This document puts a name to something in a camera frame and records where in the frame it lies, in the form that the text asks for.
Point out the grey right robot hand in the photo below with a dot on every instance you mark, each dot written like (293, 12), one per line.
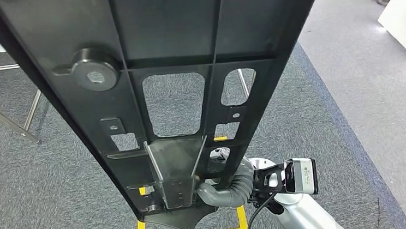
(217, 197)

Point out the black plastic plate frame part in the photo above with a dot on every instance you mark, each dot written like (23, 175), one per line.
(167, 29)

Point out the steel side table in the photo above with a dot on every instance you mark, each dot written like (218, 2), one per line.
(7, 121)

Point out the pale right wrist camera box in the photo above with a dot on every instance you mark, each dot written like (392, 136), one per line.
(304, 176)

